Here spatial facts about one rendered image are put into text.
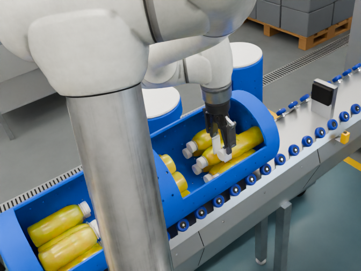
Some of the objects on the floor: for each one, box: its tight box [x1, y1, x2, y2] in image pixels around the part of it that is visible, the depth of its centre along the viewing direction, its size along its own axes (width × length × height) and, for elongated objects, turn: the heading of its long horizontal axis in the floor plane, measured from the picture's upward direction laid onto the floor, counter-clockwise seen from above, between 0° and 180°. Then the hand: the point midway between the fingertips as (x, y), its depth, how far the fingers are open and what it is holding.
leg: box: [273, 201, 292, 271], centre depth 180 cm, size 6×6×63 cm
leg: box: [255, 216, 268, 265], centre depth 190 cm, size 6×6×63 cm
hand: (222, 149), depth 119 cm, fingers open, 5 cm apart
